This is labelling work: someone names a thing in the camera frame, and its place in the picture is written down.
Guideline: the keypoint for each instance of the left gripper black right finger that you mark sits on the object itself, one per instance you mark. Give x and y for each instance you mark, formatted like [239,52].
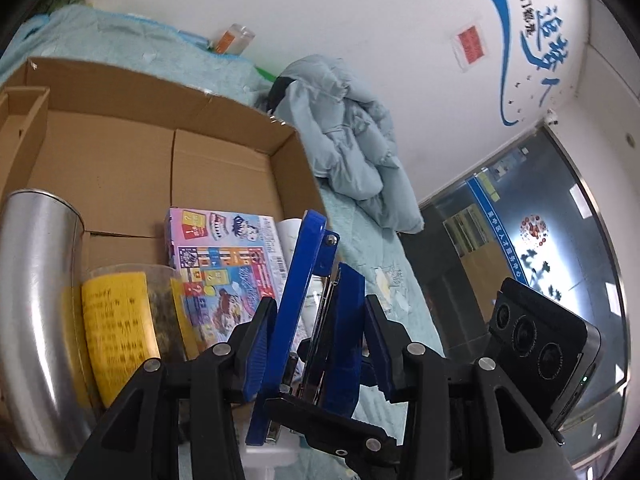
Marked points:
[463,421]

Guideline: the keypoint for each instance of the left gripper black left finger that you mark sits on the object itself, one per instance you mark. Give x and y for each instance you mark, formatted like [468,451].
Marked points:
[137,437]

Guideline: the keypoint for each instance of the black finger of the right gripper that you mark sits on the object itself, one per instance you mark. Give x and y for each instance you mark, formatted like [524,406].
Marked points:
[363,446]

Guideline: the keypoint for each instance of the blue stapler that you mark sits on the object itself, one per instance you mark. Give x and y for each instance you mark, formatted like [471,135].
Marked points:
[314,346]

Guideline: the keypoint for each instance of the yellow label plastic jar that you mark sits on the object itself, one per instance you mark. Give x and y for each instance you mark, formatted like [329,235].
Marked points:
[132,313]

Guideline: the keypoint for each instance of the silver metal cylinder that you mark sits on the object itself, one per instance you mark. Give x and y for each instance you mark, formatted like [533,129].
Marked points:
[46,376]

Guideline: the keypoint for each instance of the colourful game box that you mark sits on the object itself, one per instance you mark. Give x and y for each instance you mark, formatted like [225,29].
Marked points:
[228,261]

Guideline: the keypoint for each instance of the glass door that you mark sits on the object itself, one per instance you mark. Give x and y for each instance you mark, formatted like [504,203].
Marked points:
[526,214]

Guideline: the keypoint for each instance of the brown cardboard box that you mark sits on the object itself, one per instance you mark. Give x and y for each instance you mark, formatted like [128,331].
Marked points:
[97,163]

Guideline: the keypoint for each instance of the light blue puffer jacket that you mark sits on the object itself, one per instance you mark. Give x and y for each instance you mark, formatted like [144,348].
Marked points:
[349,138]

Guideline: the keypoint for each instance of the black camera box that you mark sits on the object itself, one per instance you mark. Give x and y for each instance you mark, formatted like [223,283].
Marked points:
[547,351]

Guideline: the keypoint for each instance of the red wall notice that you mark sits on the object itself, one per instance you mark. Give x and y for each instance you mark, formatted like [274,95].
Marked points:
[469,45]

